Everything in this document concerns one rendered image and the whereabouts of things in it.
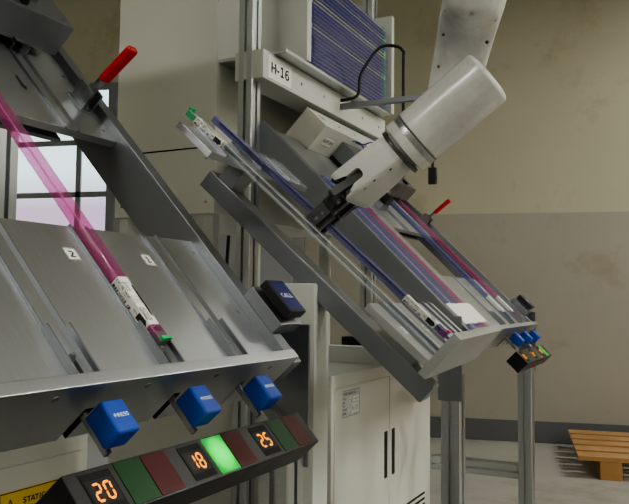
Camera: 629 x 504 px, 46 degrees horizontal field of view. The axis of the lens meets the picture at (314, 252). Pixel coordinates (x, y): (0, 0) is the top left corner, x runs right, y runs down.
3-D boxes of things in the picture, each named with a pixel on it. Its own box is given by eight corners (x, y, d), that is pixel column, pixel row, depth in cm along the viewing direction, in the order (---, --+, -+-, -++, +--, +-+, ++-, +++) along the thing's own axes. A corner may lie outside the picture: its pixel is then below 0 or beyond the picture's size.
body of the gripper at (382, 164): (400, 135, 114) (345, 182, 116) (380, 119, 104) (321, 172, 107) (429, 172, 111) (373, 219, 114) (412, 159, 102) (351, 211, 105)
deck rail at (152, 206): (267, 395, 87) (302, 361, 85) (258, 397, 85) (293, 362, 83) (-3, 23, 112) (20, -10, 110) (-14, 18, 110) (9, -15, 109)
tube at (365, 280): (183, 114, 109) (188, 108, 108) (188, 116, 110) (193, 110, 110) (438, 357, 92) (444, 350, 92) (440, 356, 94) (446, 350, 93)
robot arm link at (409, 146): (408, 123, 113) (393, 136, 113) (392, 109, 104) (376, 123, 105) (441, 164, 110) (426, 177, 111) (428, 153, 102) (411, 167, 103)
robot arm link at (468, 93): (400, 114, 112) (397, 115, 103) (469, 53, 109) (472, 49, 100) (436, 156, 112) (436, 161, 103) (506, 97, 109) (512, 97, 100)
